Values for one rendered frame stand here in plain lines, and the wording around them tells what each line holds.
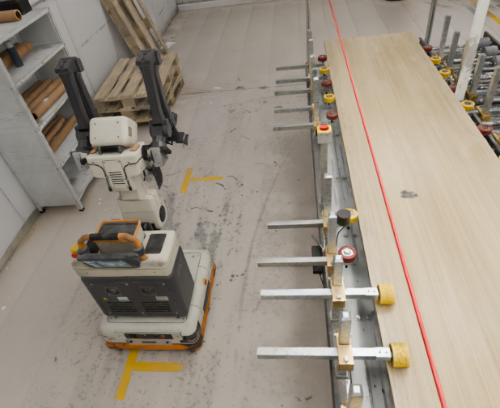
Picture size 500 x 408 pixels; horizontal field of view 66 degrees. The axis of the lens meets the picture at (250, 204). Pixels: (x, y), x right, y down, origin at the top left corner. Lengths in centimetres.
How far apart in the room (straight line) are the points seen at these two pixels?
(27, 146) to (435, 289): 316
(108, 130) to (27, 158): 175
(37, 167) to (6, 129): 40
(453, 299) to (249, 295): 147
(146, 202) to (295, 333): 124
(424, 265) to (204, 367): 146
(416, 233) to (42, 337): 251
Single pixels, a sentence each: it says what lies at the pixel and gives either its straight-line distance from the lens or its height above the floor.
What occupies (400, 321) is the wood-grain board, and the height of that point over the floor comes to 90.
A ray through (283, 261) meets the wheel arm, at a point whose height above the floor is 86.
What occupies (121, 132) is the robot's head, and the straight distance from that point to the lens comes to 208.
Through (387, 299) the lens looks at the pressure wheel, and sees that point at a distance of 161.
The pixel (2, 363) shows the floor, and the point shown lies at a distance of 321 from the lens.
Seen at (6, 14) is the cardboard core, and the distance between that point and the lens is 381.
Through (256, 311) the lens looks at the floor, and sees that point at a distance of 271.
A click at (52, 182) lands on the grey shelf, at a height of 36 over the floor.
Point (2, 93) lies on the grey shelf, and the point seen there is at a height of 121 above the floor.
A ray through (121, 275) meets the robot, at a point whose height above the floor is 71.
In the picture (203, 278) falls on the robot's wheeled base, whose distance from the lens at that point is 260.
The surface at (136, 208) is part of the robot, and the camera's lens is 235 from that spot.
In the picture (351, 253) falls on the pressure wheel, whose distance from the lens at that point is 181.
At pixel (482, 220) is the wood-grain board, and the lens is 209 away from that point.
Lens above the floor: 228
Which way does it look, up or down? 42 degrees down
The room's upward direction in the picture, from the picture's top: 9 degrees counter-clockwise
